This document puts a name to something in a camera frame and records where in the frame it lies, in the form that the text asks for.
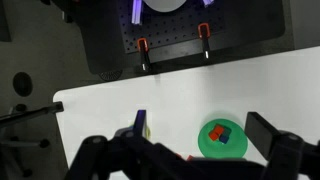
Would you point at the green bowl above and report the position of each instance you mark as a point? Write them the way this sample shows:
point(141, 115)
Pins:
point(233, 146)

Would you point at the small orange block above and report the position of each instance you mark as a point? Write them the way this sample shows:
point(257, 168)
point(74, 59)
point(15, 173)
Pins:
point(190, 157)

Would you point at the rainbow stacking cups toy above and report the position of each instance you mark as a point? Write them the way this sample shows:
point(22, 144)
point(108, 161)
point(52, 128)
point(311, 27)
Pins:
point(148, 130)

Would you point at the small blue block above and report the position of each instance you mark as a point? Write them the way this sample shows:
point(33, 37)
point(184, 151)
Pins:
point(224, 139)

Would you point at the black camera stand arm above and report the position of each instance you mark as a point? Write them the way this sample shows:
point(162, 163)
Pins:
point(33, 113)

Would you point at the round black floor cover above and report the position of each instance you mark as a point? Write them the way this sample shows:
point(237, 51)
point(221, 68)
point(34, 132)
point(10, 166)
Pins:
point(22, 84)

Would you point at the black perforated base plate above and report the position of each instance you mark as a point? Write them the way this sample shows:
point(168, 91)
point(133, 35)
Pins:
point(100, 40)

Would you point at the small teal block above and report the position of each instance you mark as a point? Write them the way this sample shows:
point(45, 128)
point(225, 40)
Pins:
point(227, 132)

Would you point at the round black vent grille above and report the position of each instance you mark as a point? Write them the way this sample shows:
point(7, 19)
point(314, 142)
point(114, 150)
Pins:
point(110, 75)

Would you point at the grey wheeled stand base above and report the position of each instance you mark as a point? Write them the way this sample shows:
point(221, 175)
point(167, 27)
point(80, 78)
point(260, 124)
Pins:
point(23, 144)

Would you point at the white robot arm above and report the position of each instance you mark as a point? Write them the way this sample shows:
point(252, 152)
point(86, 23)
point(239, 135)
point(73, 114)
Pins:
point(165, 5)

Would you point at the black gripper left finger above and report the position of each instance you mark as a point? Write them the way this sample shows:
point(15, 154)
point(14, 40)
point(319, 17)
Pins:
point(140, 121)

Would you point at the orange black clamp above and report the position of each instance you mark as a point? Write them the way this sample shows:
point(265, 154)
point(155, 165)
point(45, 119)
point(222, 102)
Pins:
point(143, 55)
point(204, 40)

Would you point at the purple glowing light bar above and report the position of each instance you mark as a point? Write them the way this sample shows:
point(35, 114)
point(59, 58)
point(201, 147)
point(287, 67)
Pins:
point(136, 11)

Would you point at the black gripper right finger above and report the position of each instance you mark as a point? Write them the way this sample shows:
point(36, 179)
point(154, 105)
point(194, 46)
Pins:
point(263, 133)

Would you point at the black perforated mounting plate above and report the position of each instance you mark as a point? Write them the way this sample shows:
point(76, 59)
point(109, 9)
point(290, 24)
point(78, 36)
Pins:
point(173, 30)

